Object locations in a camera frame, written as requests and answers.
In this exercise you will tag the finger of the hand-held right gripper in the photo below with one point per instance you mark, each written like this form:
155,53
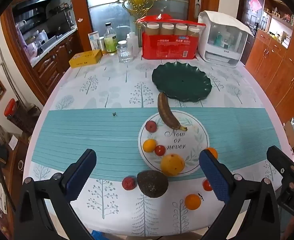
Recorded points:
278,156

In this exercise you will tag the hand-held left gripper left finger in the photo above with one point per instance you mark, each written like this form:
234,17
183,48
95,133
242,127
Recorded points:
80,175

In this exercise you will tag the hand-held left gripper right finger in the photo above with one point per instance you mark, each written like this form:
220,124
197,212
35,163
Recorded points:
214,177

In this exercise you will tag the red cherry tomato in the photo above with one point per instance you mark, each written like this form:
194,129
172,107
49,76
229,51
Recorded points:
206,185
160,150

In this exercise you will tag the small orange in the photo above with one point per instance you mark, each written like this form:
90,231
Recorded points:
192,202
213,152
149,145

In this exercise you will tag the large orange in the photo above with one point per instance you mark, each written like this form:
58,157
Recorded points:
172,165

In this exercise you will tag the white printed plate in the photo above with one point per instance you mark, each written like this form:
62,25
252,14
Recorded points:
195,135

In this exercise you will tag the red lychee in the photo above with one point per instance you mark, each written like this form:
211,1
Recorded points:
129,183
151,126

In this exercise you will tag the dark green scalloped plate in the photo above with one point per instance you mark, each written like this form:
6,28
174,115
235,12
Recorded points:
182,82

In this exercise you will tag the brown cardboard box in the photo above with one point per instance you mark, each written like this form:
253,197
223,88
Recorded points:
289,133

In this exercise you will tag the tree-print teal tablecloth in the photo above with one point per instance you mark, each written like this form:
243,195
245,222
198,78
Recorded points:
87,130

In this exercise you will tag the dark avocado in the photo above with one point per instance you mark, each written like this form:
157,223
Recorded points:
152,183

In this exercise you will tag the brown overripe banana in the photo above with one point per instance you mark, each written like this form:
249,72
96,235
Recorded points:
165,115

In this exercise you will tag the brown wooden cabinet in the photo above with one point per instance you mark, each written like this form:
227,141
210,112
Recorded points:
274,67

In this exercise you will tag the red-lidded container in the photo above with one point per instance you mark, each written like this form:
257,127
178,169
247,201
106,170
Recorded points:
10,107

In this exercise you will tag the yellow cardboard box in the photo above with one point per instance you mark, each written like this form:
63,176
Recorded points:
84,58

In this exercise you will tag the wooden kitchen cabinets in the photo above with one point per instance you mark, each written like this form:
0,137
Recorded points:
59,55

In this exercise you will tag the clear glass tumbler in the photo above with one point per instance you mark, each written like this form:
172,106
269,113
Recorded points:
124,54

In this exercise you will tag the white bottle sterilizer appliance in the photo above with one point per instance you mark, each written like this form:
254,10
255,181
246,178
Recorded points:
222,40

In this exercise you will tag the small jar with lid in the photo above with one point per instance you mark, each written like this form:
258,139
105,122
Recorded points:
101,45

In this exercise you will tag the white paper carton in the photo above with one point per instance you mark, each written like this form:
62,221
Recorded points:
93,40

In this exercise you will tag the glass bottle with green liquid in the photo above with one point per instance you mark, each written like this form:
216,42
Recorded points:
110,42

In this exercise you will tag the red plastic package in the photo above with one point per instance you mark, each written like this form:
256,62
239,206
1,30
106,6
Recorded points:
167,48

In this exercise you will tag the wooden open shelf unit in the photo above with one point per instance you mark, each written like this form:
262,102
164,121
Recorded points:
279,7

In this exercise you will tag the white plastic bottle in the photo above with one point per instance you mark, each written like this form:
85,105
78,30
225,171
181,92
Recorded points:
132,41

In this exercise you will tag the white-lidded brown jar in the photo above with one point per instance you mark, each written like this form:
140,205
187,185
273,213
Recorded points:
181,29
167,29
153,29
193,32

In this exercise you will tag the red door decoration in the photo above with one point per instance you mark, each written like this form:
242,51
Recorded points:
255,5

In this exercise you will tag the frosted glass sliding door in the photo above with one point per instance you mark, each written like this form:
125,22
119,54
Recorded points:
104,2

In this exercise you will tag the kitchen range hood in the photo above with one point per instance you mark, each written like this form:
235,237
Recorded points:
34,1

